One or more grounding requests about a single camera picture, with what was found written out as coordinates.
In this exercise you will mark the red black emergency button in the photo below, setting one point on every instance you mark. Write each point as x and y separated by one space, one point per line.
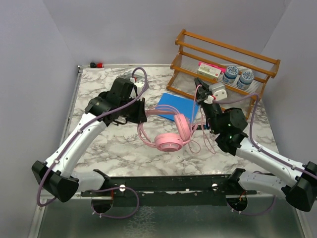
96 65

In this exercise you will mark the blue plastic board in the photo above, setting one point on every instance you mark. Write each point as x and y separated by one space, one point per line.
183 105

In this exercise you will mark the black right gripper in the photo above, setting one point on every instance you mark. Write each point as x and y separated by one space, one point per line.
202 91

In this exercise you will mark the blue white jar right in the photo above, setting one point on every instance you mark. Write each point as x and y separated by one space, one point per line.
245 79

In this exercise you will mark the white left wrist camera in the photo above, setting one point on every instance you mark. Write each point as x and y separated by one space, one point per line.
139 83

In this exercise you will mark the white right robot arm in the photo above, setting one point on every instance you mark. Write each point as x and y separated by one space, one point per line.
290 179

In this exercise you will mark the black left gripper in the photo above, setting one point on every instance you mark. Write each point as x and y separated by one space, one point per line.
141 116

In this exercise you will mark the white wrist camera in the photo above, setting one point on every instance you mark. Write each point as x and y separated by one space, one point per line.
139 83
218 93

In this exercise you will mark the grey white headphones with cable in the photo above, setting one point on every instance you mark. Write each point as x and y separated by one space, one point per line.
130 74

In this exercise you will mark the blue black marker pen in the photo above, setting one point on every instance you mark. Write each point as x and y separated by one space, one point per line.
202 127

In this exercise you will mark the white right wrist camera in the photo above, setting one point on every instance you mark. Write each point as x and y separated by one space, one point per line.
218 93

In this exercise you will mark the wooden two-tier rack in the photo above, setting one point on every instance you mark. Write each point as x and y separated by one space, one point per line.
195 48

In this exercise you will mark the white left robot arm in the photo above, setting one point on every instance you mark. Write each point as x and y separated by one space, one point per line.
55 174

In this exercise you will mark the blue white jar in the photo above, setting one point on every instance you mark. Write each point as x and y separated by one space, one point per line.
230 74
245 79

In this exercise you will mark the blue white jar left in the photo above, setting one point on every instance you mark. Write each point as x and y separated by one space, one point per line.
230 74

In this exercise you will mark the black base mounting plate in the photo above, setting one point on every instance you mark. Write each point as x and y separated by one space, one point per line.
167 191

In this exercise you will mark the white green cardboard box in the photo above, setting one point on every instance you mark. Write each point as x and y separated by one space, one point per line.
209 71

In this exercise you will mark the pink headphones with cable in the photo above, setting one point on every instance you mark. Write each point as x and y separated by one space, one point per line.
169 141

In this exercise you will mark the black headphones with cable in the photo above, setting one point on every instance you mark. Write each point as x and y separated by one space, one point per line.
103 94

